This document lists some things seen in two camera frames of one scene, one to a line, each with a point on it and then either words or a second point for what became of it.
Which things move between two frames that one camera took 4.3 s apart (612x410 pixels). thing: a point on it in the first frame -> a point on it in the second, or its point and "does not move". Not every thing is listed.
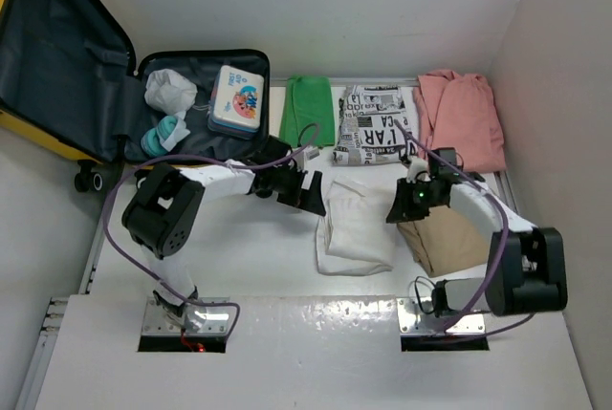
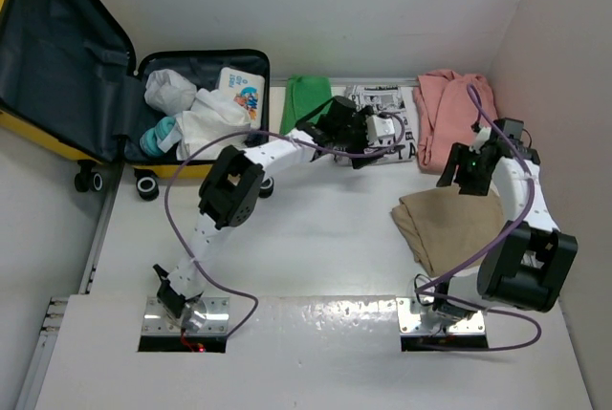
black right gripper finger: (404, 207) -> (448, 175)
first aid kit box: (236, 102) does not move
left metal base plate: (216, 318) does not move
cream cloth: (355, 236) -> (211, 122)
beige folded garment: (444, 245) does not move
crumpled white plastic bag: (172, 95) does not move
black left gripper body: (287, 183) -> (353, 136)
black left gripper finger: (311, 199) -> (358, 162)
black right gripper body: (424, 197) -> (469, 176)
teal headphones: (151, 139) does not move
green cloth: (308, 112) does not move
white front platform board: (306, 354) does not move
